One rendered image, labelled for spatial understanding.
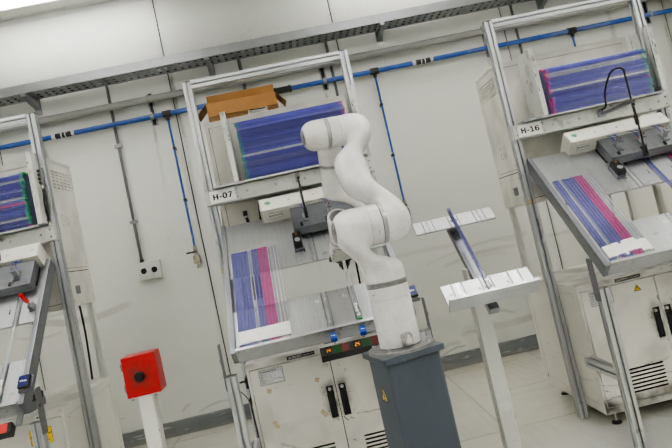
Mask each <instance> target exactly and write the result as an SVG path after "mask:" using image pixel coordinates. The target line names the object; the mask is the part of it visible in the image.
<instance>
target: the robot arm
mask: <svg viewBox="0 0 672 448"><path fill-rule="evenodd" d="M300 133H301V135H300V136H301V140H302V143H303V145H304V147H305V148H306V149H308V150H310V151H317V154H318V161H319V169H320V175H321V182H322V189H323V194H324V197H325V198H326V199H328V200H331V201H337V202H343V203H346V204H349V205H351V206H352V207H353V208H352V209H348V210H344V209H334V210H332V211H330V212H329V213H328V215H327V223H328V230H329V236H330V243H329V252H330V257H329V262H335V263H338V264H339V267H341V268H342V270H344V268H343V263H342V261H343V260H345V262H346V266H347V269H349V267H348V266H349V265H350V260H352V259H353V260H354V261H355V262H356V263H357V264H358V265H359V267H360V268H361V270H362V273H363V276H364V279H365V283H366V287H367V292H368V296H369V301H370V305H371V309H372V314H373V318H374V323H375V327H376V332H377V336H378V341H379V345H378V346H372V349H370V350H369V355H370V356H371V357H374V358H385V357H394V356H399V355H404V354H409V353H412V352H416V351H419V350H422V349H424V348H427V347H429V346H430V345H432V344H433V343H434V340H433V337H430V336H420V333H419V329H418V325H417V320H416V316H415V311H414V307H413V303H412V298H411V294H410V290H409V285H408V281H407V277H406V272H405V269H404V266H403V263H402V262H401V261H400V260H399V259H396V258H393V257H387V256H381V255H377V254H375V253H374V252H373V251H372V250H371V249H370V247H371V246H375V245H380V244H384V243H388V242H393V241H397V240H399V239H402V238H404V237H405V236H406V235H407V234H408V233H409V232H410V230H411V226H412V218H411V215H410V213H409V210H408V209H407V207H406V206H405V205H404V203H403V202H402V201H401V200H400V199H399V198H397V197H396V196H395V195H394V194H392V193H391V192H389V191H388V190H387V189H385V188H384V187H382V186H381V185H380V184H378V183H377V182H376V181H375V180H374V178H373V177H372V175H371V173H370V171H369V168H368V166H367V164H366V161H365V159H364V156H363V152H364V150H365V148H366V147H367V145H368V143H369V140H370V137H371V126H370V123H369V121H368V120H367V118H366V117H364V116H363V115H361V114H357V113H352V114H345V115H339V116H334V117H328V118H323V119H317V120H312V121H309V122H307V123H305V124H304V125H303V127H302V129H301V132H300ZM342 146H345V147H344V148H343V149H342Z"/></svg>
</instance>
